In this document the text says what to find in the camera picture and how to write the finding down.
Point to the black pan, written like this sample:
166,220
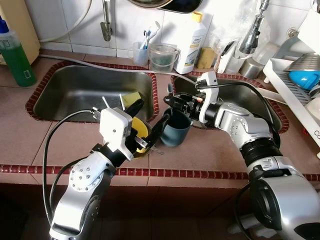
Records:
187,6

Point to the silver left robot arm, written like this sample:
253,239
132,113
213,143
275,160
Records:
82,190

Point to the cream rice paddle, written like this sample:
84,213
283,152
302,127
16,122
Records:
272,96

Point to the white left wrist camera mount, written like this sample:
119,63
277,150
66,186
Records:
115,127

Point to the small steel cup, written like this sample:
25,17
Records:
251,69

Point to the white detergent bottle yellow cap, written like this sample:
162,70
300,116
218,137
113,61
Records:
190,50

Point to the steel mixing bowl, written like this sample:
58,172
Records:
305,62

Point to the clear plastic tub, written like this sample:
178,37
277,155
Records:
267,54

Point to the yellow green scrub sponge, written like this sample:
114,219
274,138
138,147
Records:
131,99

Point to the round steel pan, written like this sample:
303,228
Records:
147,3

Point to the plain yellow sponge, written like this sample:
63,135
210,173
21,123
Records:
206,58

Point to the clear toothbrush cup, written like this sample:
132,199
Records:
140,57

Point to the white ceramic mug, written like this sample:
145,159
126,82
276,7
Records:
313,107

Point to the chrome wall tap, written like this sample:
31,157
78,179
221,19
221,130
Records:
106,30

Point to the blue plastic bowl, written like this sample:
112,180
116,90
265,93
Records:
302,80

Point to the chrome pull-out faucet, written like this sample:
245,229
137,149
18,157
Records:
250,40

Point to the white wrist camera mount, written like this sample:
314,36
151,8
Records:
115,127
210,95

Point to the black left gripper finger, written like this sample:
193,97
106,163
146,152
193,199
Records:
134,109
161,130

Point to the white green chopstick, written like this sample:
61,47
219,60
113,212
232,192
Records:
122,100
106,102

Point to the yellow plastic bowl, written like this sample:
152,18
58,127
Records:
140,127

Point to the steel sink basin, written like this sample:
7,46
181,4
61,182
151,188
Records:
255,100
75,90

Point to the beige water filter unit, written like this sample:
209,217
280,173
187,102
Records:
25,25

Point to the green dish soap bottle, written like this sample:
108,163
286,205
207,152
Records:
17,60

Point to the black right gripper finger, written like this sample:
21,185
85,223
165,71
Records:
171,98
176,110

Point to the white toothbrush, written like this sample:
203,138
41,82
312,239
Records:
152,32

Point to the white ridged bar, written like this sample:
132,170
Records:
250,229

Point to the dark blue mug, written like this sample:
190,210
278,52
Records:
177,132

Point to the clear plastic bag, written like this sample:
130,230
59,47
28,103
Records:
225,20

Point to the white dish rack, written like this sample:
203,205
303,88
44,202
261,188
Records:
287,95

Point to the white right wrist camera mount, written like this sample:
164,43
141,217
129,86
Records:
210,95

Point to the white cutlery holder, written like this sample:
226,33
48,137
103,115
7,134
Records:
310,35

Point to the clear plastic measuring cup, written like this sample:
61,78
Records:
162,60

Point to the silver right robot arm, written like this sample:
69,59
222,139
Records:
250,130

